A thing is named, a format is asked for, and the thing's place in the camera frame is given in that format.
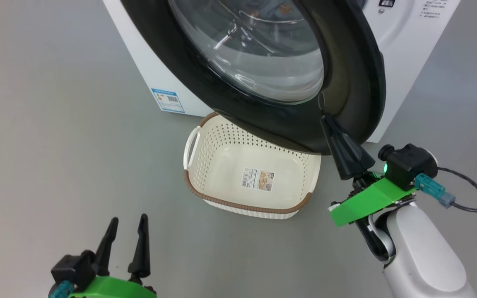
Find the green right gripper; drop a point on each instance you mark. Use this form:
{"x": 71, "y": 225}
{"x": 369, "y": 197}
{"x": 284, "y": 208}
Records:
{"x": 367, "y": 200}

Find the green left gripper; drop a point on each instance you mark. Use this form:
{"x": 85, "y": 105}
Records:
{"x": 110, "y": 289}

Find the black round glass washer door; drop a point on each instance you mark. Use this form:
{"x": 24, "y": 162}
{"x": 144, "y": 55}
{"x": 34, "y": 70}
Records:
{"x": 346, "y": 82}

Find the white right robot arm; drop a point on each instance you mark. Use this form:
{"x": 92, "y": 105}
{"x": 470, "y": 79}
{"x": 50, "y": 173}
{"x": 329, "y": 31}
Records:
{"x": 420, "y": 256}

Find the white front-load washing machine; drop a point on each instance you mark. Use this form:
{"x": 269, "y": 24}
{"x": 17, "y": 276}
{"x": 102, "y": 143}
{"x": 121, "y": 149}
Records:
{"x": 404, "y": 62}

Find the black door latch socket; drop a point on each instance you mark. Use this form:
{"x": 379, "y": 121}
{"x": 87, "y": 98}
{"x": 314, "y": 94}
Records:
{"x": 386, "y": 2}

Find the basket product label sticker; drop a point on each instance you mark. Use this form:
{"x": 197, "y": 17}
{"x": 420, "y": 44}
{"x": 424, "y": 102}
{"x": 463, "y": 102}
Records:
{"x": 258, "y": 179}

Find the white perforated laundry basket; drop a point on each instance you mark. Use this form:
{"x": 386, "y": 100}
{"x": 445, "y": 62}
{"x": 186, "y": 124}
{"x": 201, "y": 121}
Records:
{"x": 222, "y": 165}

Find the blue energy label sticker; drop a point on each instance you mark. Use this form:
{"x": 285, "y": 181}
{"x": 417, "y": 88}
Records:
{"x": 168, "y": 100}

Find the small printed text label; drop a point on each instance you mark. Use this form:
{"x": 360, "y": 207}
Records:
{"x": 434, "y": 9}

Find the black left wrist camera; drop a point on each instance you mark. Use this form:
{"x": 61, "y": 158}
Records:
{"x": 73, "y": 269}

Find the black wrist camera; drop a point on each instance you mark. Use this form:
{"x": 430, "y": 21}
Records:
{"x": 408, "y": 165}
{"x": 73, "y": 269}

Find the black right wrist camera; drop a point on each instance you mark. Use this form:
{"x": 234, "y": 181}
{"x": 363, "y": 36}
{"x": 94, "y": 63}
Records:
{"x": 408, "y": 165}

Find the teal left camera connector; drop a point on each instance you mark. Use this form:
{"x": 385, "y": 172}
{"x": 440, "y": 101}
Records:
{"x": 60, "y": 290}

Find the teal camera connector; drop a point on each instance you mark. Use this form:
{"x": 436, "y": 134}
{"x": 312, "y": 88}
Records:
{"x": 429, "y": 186}
{"x": 60, "y": 290}

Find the teal right camera connector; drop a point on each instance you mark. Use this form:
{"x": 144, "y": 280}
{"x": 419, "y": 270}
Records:
{"x": 429, "y": 186}

